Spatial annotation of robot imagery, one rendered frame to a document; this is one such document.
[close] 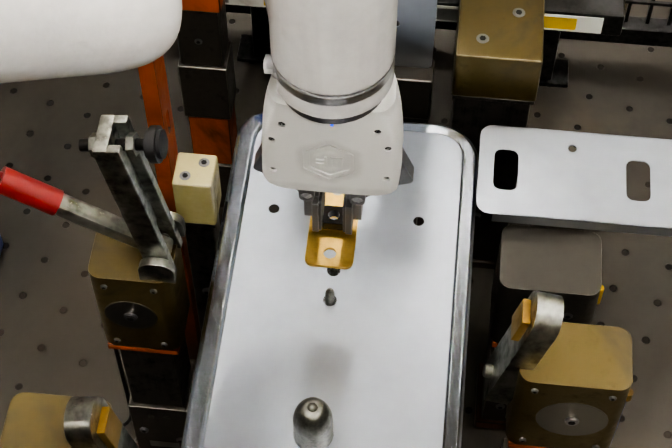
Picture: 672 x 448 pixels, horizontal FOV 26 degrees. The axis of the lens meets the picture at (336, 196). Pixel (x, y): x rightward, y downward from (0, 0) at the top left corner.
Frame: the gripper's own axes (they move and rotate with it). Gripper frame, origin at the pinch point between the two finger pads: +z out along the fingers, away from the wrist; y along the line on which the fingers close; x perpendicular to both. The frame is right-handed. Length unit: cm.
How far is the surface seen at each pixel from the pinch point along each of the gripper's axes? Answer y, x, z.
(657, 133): 34, 44, 44
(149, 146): -13.5, -1.2, -7.2
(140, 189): -14.8, -1.5, -1.8
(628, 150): 25.3, 18.5, 14.4
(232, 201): -10.1, 8.8, 14.0
